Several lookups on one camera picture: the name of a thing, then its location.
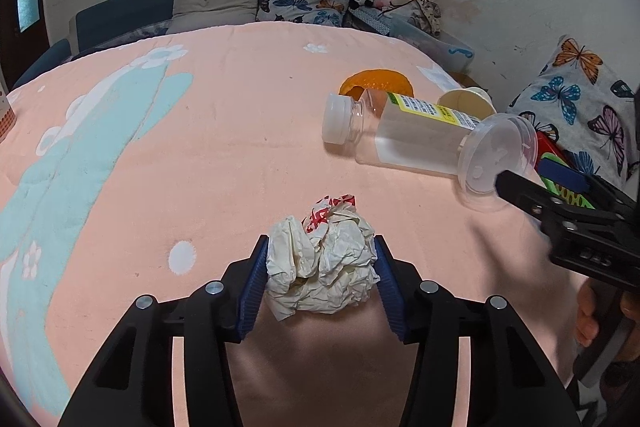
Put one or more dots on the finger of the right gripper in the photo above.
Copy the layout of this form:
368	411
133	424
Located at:
528	196
560	174

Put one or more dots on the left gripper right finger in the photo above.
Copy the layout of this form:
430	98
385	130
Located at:
512	382

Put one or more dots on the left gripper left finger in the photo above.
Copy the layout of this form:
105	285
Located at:
131	379

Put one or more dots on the small clear dome lid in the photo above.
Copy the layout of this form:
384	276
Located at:
499	142

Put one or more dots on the white paper cup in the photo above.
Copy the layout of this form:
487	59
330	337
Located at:
472	101

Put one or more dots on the clear bottle yellow label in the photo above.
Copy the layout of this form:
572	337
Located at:
393	130

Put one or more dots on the orange peel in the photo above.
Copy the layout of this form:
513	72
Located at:
386	80

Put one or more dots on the white paper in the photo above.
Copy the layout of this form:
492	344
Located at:
323	263

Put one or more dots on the person's right hand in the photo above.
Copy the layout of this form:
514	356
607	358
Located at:
587	327

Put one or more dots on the green plastic basket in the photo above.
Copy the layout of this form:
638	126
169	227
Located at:
567	195

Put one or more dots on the red plastic stool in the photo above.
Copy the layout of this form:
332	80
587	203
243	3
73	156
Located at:
547	149

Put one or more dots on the butterfly quilt bundle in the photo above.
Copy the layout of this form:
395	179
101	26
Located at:
586	110

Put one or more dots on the clear storage bin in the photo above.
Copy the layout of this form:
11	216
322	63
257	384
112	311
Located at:
448	52

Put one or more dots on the pink blanket table cover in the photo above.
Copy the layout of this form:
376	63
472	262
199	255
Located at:
148	168

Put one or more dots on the plush toys pile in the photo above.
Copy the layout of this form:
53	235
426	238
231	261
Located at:
424	14

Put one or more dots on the red-capped white bottle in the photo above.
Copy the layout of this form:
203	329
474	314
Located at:
7	112

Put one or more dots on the dark wooden door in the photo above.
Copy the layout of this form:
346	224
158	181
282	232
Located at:
24	37

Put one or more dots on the beige cushion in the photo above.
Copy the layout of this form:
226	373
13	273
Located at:
190	15

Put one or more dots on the blue sofa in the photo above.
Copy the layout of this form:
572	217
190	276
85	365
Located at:
105	25

